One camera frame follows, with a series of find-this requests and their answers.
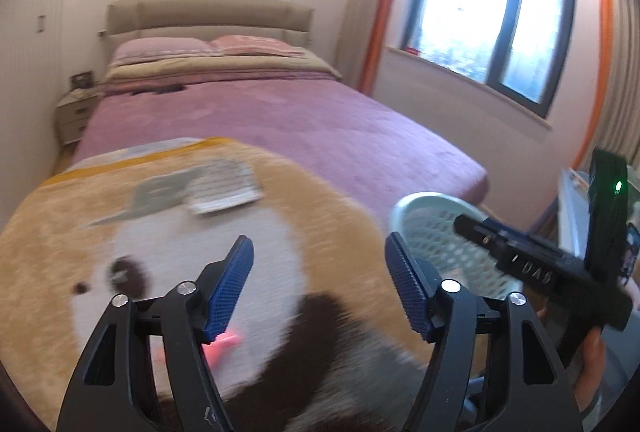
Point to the dark framed window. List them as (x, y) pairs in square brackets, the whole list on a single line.
[(480, 16)]

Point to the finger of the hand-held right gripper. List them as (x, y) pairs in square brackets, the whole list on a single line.
[(480, 234)]

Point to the light green plastic basket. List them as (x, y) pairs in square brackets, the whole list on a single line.
[(430, 222)]

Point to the red plastic packet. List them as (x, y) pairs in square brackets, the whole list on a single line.
[(220, 347)]

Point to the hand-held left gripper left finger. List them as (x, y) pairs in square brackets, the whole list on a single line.
[(227, 292)]

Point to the pink pillow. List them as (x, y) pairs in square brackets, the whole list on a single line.
[(255, 45), (155, 50)]

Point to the beige nightstand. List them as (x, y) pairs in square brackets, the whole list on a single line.
[(75, 116)]

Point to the dark picture frame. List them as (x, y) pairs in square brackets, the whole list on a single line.
[(81, 80)]

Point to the white wall switch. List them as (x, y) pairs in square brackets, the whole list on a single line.
[(42, 23)]

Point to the panda printed blanket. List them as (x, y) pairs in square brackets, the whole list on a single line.
[(75, 232)]

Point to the person's right hand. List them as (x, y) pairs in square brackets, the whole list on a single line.
[(590, 372)]

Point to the white furniture panel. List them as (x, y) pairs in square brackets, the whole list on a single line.
[(572, 212)]

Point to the beige orange curtain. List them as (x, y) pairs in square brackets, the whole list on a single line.
[(375, 1), (612, 61)]

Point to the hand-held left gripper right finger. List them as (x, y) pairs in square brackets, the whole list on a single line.
[(407, 292)]

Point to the folded beige quilt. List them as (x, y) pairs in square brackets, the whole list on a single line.
[(210, 67)]

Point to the bed with purple cover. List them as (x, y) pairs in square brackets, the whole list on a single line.
[(300, 126)]

